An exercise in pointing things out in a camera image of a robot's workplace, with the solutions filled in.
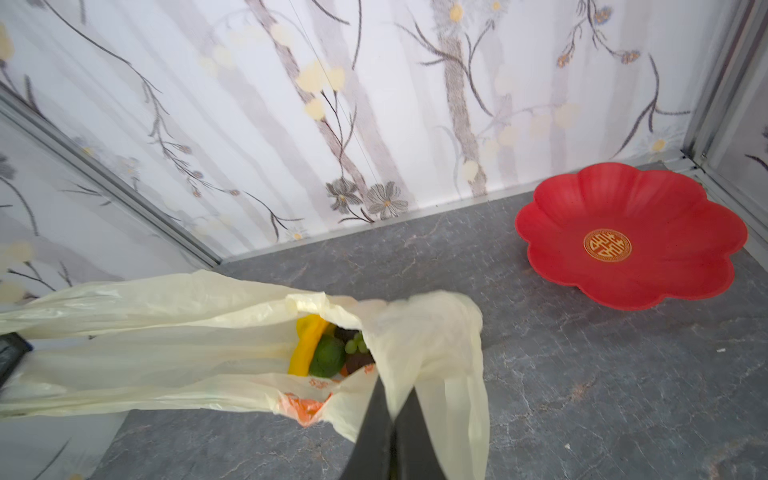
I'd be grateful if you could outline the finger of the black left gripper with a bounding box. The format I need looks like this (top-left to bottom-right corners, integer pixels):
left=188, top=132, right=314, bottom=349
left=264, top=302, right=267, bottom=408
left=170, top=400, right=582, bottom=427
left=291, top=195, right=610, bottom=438
left=0, top=333, right=33, bottom=387

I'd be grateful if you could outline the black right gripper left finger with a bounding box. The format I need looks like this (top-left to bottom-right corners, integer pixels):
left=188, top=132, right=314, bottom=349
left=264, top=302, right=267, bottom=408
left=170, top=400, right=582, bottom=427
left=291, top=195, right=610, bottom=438
left=340, top=379, right=393, bottom=480

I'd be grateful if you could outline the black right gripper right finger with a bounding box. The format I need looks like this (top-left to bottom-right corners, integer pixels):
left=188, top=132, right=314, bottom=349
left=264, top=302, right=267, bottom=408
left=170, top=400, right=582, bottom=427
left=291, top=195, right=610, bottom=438
left=392, top=389, right=446, bottom=480

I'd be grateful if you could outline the pale yellow printed plastic bag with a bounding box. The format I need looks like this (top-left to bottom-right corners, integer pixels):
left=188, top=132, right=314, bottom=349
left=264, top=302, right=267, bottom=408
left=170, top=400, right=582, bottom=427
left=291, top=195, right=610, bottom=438
left=1, top=271, right=490, bottom=479

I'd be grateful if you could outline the dark fake avocado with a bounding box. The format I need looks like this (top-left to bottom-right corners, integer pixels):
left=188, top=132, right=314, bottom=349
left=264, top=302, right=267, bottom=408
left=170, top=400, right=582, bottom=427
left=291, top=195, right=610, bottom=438
left=345, top=352, right=375, bottom=375

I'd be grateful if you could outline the green fake lime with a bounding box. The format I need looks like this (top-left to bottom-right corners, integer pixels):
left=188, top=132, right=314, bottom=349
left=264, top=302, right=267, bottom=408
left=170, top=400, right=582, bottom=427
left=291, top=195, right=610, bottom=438
left=309, top=335, right=346, bottom=378

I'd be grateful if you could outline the green fake grape bunch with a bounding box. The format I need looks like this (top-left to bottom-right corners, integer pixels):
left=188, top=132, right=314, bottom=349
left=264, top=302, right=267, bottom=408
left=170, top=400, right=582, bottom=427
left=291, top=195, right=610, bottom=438
left=345, top=332, right=369, bottom=355

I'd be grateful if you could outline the yellow fake banana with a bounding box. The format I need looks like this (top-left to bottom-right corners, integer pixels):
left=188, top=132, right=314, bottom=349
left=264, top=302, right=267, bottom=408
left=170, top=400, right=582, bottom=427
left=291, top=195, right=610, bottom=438
left=288, top=314, right=329, bottom=377

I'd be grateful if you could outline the red flower-shaped plastic plate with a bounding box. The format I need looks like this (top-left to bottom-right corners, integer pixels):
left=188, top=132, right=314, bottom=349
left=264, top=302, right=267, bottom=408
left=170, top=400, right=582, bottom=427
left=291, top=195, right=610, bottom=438
left=515, top=163, right=748, bottom=311

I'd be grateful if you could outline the aluminium frame post left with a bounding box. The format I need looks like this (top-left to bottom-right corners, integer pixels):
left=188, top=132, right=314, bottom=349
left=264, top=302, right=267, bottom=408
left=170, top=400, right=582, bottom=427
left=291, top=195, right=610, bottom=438
left=1, top=86, right=223, bottom=268

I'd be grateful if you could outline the aluminium frame post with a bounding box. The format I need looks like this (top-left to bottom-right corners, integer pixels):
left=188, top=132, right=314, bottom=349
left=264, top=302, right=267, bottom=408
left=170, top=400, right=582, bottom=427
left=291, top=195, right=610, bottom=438
left=1, top=86, right=223, bottom=268
left=683, top=1, right=767, bottom=170

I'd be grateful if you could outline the aluminium frame post right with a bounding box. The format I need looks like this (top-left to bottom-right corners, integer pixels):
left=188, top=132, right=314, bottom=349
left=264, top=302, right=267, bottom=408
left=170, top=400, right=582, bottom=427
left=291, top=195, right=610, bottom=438
left=683, top=1, right=767, bottom=170

